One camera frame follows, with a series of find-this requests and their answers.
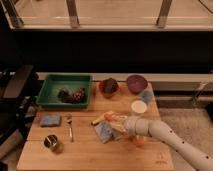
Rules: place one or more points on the black equipment at left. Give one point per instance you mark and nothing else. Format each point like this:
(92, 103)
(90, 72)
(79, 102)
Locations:
(17, 93)

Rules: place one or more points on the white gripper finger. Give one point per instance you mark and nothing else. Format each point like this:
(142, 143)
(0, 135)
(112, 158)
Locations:
(119, 129)
(119, 118)

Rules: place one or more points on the white paper cup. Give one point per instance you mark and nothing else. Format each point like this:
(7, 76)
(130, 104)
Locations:
(138, 107)

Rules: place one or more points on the orange yellow apple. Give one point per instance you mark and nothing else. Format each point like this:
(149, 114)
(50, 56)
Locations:
(137, 140)

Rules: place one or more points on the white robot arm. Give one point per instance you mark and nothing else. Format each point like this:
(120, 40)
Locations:
(159, 130)

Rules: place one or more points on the purple bowl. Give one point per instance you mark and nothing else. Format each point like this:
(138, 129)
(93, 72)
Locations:
(136, 83)

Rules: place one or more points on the dark pine cones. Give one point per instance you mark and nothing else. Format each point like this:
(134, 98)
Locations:
(71, 97)

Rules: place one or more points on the blue sponge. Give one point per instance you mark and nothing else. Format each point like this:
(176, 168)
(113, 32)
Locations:
(50, 121)

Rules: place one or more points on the small metal tin can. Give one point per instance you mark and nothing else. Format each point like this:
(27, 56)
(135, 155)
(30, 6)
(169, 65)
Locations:
(52, 143)

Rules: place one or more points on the green plastic tray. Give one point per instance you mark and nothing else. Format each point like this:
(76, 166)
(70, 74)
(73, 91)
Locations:
(47, 97)

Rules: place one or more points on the grey blue cloth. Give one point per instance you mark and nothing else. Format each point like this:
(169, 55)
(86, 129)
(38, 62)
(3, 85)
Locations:
(106, 133)

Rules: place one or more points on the light blue small cup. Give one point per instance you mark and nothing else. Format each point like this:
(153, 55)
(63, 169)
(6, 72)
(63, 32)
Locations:
(146, 96)

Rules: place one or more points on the yellow banana piece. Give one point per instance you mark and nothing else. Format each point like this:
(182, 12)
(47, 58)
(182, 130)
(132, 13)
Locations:
(101, 117)

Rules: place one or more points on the orange red pepper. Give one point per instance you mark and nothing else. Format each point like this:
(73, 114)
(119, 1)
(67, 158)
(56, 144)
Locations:
(109, 117)

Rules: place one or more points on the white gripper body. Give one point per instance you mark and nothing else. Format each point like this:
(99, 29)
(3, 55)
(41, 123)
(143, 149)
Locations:
(130, 125)

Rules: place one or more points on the wooden cutting board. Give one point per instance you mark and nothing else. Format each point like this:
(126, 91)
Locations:
(86, 152)

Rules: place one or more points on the red bowl with contents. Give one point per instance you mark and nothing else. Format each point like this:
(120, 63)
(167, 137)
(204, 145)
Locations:
(108, 87)

